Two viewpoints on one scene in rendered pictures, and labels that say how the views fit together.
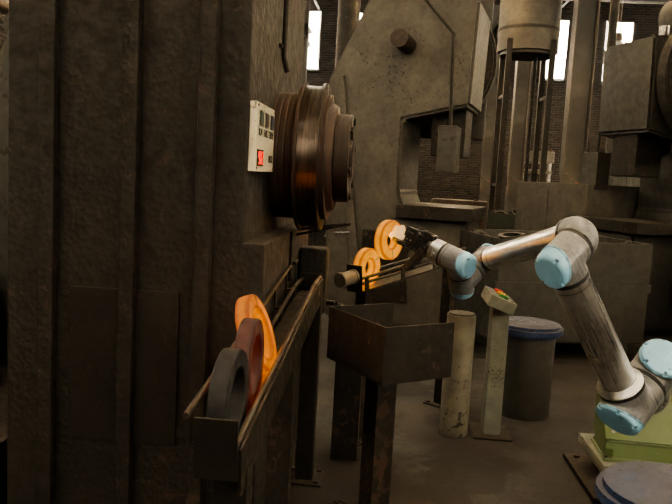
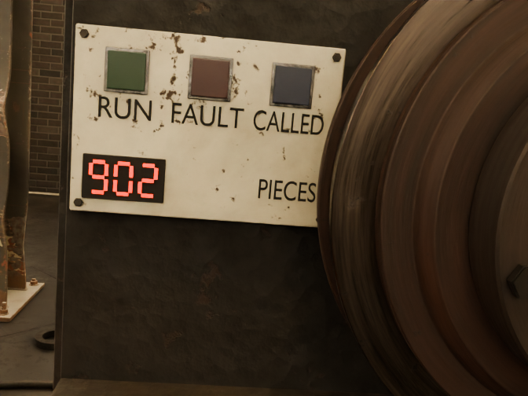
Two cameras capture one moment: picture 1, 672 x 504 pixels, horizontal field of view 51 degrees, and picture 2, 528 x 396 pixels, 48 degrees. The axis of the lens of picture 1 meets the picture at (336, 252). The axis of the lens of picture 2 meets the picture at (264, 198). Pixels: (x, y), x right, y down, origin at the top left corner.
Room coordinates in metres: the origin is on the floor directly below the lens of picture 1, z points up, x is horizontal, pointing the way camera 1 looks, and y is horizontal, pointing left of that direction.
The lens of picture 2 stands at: (1.93, -0.37, 1.18)
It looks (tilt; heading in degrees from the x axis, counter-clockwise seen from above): 9 degrees down; 81
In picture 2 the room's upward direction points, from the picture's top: 5 degrees clockwise
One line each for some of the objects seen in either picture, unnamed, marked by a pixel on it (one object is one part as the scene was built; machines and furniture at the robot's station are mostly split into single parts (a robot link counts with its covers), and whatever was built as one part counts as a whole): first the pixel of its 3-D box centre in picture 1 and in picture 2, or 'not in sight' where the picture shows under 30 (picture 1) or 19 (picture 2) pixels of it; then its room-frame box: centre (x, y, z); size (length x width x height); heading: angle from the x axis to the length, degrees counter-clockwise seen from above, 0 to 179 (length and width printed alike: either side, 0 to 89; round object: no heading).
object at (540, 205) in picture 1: (567, 245); not in sight; (6.24, -2.06, 0.55); 1.10 x 0.53 x 1.10; 16
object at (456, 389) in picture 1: (457, 373); not in sight; (2.88, -0.54, 0.26); 0.12 x 0.12 x 0.52
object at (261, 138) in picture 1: (262, 138); (207, 130); (1.96, 0.22, 1.15); 0.26 x 0.02 x 0.18; 176
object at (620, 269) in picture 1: (542, 288); not in sight; (4.63, -1.39, 0.39); 1.03 x 0.83 x 0.77; 101
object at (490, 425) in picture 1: (495, 362); not in sight; (2.91, -0.70, 0.31); 0.24 x 0.16 x 0.62; 176
